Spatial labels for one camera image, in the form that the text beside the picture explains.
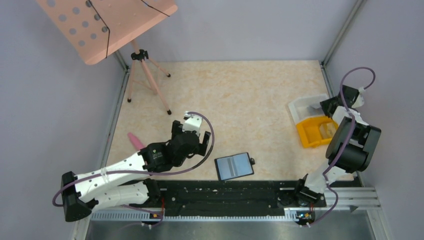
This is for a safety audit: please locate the pink music stand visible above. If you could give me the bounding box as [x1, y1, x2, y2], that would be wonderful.
[37, 0, 178, 115]

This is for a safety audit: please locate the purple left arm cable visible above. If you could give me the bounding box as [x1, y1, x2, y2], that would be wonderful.
[52, 111, 216, 229]

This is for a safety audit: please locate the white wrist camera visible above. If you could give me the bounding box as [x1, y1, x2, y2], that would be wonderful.
[182, 111, 203, 137]
[351, 87, 366, 109]

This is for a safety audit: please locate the white plastic bin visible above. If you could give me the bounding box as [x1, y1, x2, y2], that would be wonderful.
[288, 93, 329, 125]

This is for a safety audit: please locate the gold VIP card in bin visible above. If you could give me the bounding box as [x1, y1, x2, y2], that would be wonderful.
[319, 122, 337, 139]

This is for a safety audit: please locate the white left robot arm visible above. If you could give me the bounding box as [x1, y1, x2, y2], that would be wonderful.
[52, 112, 215, 222]

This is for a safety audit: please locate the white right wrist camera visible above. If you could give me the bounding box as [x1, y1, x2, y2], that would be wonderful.
[351, 87, 366, 109]

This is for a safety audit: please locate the black leather card holder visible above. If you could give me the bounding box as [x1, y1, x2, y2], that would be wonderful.
[214, 152, 256, 181]

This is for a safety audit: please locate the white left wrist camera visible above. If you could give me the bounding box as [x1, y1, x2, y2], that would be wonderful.
[182, 111, 203, 137]

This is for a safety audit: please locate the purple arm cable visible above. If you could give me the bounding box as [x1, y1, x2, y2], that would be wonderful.
[52, 111, 216, 229]
[304, 66, 377, 228]

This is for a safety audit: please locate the yellow plastic bin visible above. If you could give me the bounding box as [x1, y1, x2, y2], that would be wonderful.
[295, 116, 339, 148]

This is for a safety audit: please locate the pink marker pen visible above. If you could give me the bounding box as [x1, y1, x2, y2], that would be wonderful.
[127, 132, 146, 151]

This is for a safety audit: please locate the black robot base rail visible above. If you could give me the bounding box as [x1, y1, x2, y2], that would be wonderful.
[143, 180, 327, 217]

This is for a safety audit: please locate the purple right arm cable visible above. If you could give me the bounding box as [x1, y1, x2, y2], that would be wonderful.
[304, 66, 377, 228]

